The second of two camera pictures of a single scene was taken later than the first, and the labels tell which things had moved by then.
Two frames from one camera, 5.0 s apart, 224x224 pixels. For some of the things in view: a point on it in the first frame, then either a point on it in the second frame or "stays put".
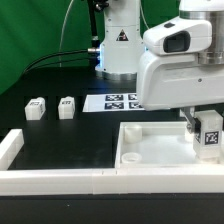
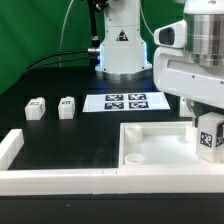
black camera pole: (95, 46) stays put
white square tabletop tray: (157, 144) stays put
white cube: (209, 147) stays put
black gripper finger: (194, 125) -> (200, 109)
